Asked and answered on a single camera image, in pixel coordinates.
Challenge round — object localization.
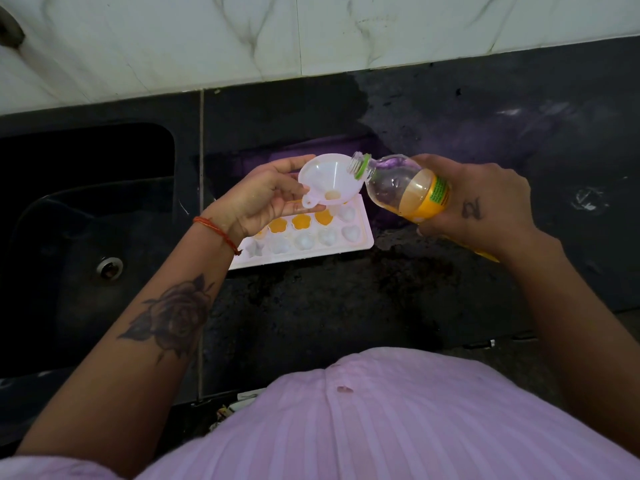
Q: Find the black sink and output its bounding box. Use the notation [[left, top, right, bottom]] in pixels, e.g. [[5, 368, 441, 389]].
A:
[[0, 122, 177, 378]]

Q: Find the person's right hand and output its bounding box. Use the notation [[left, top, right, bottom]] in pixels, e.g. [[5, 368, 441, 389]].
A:
[[409, 153, 556, 261]]

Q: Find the chrome wall tap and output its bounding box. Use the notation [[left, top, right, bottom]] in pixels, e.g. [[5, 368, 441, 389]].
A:
[[0, 7, 26, 49]]

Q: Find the person's left forearm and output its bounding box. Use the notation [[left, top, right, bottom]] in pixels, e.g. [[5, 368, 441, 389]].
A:
[[17, 219, 239, 480]]

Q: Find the orange juice bottle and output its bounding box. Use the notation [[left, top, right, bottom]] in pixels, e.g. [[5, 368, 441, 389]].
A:
[[348, 151, 501, 263]]

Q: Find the pale pink shirt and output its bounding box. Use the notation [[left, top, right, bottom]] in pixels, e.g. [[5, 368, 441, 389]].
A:
[[0, 346, 640, 480]]

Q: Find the red thread bracelet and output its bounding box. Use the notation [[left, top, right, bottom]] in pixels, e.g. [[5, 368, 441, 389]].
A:
[[193, 215, 243, 257]]

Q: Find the white plastic funnel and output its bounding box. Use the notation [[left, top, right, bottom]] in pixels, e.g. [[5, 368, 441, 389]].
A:
[[297, 153, 369, 209]]

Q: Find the person's right forearm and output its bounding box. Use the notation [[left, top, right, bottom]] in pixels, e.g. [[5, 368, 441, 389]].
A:
[[499, 232, 640, 458]]

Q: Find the metal sink drain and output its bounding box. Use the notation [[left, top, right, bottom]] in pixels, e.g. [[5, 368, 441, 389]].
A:
[[96, 256, 125, 281]]

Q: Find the person's left hand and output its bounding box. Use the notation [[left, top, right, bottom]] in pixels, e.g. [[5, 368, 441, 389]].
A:
[[199, 154, 327, 249]]

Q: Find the white ice tray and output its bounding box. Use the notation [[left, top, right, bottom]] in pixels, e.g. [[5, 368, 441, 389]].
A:
[[227, 193, 375, 271]]

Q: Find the floral patterned cloth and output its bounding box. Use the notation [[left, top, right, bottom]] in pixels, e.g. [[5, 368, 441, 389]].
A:
[[209, 388, 266, 431]]

